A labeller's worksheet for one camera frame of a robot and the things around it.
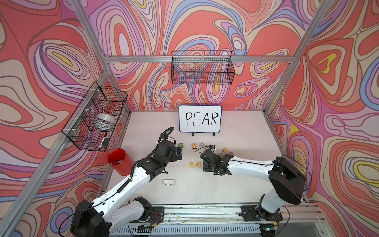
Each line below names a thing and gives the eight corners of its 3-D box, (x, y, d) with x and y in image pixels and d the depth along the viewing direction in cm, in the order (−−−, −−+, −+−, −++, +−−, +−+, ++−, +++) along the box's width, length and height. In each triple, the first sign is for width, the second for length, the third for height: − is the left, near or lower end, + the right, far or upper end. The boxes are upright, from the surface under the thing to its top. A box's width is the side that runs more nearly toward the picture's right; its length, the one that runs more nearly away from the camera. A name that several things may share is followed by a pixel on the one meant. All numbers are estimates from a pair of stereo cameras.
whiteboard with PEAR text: (180, 134, 107) (178, 117, 92) (180, 122, 114) (179, 104, 100) (219, 134, 107) (223, 116, 92) (217, 122, 114) (221, 104, 100)
